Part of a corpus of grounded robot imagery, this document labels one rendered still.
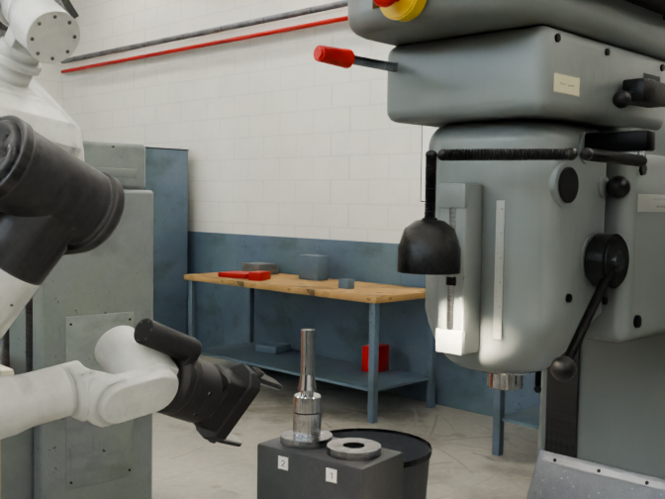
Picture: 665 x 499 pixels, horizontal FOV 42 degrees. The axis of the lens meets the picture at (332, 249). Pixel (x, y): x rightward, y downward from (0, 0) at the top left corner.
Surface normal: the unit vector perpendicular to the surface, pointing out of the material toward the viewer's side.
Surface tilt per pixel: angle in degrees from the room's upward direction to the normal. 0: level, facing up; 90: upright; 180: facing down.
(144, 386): 114
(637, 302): 90
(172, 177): 90
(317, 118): 90
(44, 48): 121
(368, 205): 90
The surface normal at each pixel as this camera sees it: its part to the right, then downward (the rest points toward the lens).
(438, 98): -0.70, 0.03
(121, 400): 0.61, 0.45
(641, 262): 0.72, 0.05
